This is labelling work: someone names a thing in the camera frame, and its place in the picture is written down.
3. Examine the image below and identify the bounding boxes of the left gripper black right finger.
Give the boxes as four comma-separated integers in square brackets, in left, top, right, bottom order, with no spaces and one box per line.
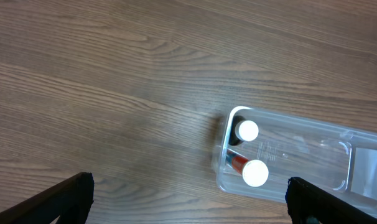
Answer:
[285,177,377,224]

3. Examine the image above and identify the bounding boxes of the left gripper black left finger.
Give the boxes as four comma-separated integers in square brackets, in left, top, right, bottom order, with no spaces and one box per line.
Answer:
[0,172,95,224]

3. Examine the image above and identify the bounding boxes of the orange tube with white cap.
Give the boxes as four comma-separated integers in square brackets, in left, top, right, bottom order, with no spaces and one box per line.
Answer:
[226,149,269,187]

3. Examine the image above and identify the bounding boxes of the dark tube with white cap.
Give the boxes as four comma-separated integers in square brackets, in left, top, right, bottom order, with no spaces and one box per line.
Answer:
[228,116,259,146]

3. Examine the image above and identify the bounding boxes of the clear plastic container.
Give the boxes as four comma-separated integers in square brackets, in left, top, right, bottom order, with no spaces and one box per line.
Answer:
[212,106,377,218]

